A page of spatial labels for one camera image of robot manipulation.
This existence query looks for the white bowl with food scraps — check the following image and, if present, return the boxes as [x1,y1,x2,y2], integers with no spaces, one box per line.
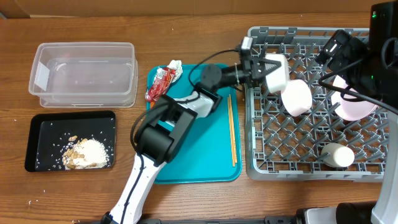
[265,54,290,93]

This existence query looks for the wooden chopstick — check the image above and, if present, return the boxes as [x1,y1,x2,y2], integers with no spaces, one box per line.
[228,95,236,167]
[228,95,238,167]

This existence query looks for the pink bowl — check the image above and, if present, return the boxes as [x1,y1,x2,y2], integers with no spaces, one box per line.
[281,79,312,116]

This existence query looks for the large pink plate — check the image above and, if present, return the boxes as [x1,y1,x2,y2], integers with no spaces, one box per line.
[330,91,377,121]

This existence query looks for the white tissue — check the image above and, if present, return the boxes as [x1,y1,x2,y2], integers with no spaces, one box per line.
[167,60,183,83]

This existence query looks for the red snack wrapper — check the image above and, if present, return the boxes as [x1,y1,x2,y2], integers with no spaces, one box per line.
[146,67,176,102]

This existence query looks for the cream plastic cup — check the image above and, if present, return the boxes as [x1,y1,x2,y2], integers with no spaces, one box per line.
[321,143,354,168]

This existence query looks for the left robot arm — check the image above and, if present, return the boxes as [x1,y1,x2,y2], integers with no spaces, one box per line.
[100,50,287,223]

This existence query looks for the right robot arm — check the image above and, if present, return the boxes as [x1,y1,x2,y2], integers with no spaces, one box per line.
[315,1,397,223]

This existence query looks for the grey dishwasher rack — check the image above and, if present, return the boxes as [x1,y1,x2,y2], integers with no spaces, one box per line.
[245,26,389,182]

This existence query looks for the teal serving tray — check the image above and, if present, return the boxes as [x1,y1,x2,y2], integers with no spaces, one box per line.
[145,63,243,185]

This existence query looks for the clear plastic bin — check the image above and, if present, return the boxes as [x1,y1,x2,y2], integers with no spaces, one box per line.
[28,42,139,108]

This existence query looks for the rice and peanut scraps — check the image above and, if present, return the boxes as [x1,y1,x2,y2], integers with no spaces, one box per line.
[35,133,112,170]

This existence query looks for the black plastic tray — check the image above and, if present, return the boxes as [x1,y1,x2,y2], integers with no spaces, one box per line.
[25,111,116,172]

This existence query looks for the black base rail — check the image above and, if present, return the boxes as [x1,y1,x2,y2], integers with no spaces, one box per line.
[138,216,301,224]

